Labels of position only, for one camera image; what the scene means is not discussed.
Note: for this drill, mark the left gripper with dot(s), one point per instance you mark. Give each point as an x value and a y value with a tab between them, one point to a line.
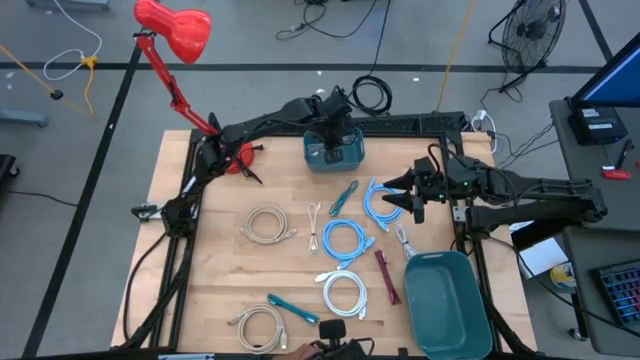
335	120

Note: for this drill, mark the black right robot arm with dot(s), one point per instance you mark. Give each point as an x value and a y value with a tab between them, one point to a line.
550	190

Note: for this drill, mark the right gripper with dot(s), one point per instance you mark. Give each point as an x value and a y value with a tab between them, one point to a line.
434	185

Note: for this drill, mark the black rolling stand base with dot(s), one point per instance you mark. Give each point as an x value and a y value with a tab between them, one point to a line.
6	167

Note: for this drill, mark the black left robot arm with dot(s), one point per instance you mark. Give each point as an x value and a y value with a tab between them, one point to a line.
270	120

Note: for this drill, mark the black handheld device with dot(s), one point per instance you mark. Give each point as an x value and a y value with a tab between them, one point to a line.
332	330

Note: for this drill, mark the black box with labels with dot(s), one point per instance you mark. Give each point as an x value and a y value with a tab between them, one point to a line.
597	127

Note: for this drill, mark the black aluminium table frame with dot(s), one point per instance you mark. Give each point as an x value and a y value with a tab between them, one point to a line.
400	135

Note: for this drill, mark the silver mounting bracket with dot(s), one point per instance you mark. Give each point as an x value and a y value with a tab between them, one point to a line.
145	212
460	214

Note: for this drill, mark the white power adapter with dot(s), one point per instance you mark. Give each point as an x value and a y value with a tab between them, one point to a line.
481	117

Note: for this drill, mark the red desk lamp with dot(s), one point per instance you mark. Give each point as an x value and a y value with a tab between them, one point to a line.
175	27

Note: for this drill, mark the small teal plastic bin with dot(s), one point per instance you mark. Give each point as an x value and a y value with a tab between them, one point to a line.
312	160

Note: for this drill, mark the black floor fan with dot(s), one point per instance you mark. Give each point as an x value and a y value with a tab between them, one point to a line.
531	30

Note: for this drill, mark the grey metal bar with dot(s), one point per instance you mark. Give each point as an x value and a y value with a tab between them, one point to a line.
185	357

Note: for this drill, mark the red flat object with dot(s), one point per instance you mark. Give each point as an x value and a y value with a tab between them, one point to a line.
616	174

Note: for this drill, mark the round printed disc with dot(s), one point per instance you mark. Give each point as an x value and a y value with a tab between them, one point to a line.
562	276

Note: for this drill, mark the grey desk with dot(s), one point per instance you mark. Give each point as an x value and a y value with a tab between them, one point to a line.
620	205
582	260

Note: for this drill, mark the keyboard with coloured keys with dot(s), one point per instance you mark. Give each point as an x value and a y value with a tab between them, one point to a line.
622	290

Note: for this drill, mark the grey furniture foot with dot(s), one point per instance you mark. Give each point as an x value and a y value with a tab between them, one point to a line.
70	4
22	118

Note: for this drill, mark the black pen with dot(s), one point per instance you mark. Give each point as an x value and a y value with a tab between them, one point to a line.
624	152

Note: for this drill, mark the black round floor plug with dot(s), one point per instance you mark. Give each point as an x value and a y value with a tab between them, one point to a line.
56	94

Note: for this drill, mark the black computer monitor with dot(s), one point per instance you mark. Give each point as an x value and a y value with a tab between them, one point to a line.
615	80

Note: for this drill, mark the white paper sheet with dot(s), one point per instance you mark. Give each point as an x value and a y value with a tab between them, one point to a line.
542	257

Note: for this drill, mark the large teal plastic bin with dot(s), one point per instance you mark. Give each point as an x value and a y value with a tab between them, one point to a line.
445	310

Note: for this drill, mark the person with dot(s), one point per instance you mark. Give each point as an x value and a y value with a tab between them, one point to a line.
302	354

